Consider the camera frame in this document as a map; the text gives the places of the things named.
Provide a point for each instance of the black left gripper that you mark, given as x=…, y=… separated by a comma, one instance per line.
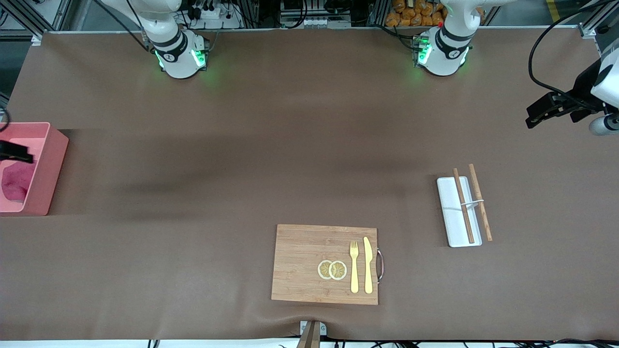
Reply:
x=582, y=92

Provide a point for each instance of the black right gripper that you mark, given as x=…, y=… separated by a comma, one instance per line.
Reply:
x=14, y=151

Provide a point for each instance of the red cloth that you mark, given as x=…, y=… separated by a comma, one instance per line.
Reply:
x=17, y=181

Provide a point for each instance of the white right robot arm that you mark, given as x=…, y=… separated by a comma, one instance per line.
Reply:
x=179, y=58

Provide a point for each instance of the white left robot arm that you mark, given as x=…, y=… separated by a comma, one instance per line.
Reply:
x=445, y=53

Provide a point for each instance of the pink plastic bin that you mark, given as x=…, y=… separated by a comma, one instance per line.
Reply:
x=48, y=164

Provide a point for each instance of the brown wooden chopstick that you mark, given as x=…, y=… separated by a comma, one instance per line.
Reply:
x=480, y=203
x=463, y=203

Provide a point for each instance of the thin white chopstick band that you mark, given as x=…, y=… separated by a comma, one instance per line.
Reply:
x=471, y=203

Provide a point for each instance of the white rectangular tray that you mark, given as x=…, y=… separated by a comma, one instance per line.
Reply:
x=449, y=217

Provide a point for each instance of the orange snack bags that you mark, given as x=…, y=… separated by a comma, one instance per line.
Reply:
x=411, y=14

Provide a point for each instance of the white power strip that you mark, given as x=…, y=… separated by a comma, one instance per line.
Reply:
x=213, y=14

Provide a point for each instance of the yellow knife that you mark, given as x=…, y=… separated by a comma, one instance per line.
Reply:
x=368, y=270

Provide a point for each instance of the yellow fork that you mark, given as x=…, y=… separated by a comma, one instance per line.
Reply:
x=354, y=275

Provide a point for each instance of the lemon slice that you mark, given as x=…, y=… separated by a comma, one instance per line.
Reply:
x=339, y=270
x=323, y=269

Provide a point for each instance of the wooden cutting board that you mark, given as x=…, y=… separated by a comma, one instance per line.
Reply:
x=304, y=261

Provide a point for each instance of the aluminium frame profile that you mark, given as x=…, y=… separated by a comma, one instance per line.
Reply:
x=29, y=19
x=592, y=26

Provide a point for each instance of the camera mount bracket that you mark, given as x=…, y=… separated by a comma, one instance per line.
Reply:
x=309, y=336

